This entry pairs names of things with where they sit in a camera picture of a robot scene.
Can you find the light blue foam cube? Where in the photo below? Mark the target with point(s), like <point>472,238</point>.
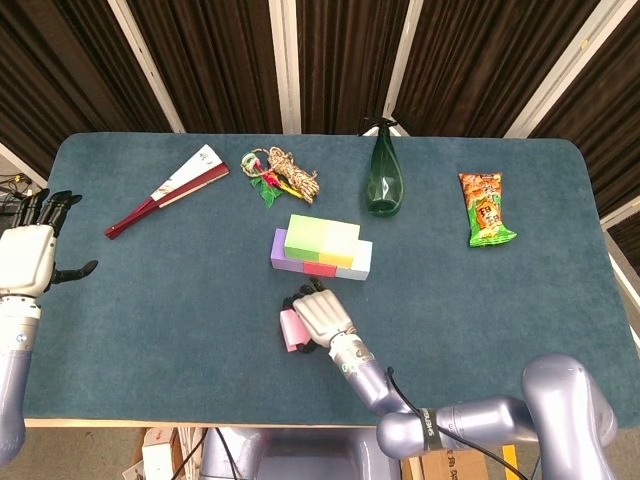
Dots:
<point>361,262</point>

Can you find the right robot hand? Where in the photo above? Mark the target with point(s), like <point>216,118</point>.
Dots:
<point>320,312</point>

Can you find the green foam cube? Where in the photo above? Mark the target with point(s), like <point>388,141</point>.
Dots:
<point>304,235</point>

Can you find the dark brown pleated curtain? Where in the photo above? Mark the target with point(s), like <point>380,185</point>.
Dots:
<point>225,60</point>

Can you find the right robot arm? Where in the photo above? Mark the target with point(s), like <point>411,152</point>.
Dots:
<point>475,420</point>

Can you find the orange green snack bag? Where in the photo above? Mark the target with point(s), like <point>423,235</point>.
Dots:
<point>485,215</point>

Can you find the folding fan dark red ribs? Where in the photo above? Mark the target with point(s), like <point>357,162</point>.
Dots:
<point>195,170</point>

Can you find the yellow foam cube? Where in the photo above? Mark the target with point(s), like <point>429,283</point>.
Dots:
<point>340,245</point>

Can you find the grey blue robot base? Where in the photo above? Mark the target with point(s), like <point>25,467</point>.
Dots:
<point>300,450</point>

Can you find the white cardboard box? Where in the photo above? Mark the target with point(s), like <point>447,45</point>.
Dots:
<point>157,455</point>

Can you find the colourful tassel ornament green leaves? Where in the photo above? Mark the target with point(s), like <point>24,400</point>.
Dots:
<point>267,192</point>

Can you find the pale pink foam cube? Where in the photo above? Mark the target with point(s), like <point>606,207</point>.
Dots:
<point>291,330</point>

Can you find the red foam cube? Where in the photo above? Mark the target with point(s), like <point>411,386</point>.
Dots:
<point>320,270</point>

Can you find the dark green glass bottle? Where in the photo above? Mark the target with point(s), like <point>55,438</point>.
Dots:
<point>385,190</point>

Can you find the white metal frame post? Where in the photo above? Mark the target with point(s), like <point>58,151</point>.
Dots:
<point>561,65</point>
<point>148,65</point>
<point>287,65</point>
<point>622,212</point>
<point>399,65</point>
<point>22,170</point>

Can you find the brown cardboard box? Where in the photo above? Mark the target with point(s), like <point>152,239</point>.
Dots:
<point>450,467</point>

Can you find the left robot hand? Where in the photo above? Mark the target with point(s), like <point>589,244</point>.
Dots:
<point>25,260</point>

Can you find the blue felt table mat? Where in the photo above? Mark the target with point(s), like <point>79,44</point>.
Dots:
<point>150,380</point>

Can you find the purple foam cube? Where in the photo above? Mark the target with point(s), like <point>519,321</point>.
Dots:
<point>278,255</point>

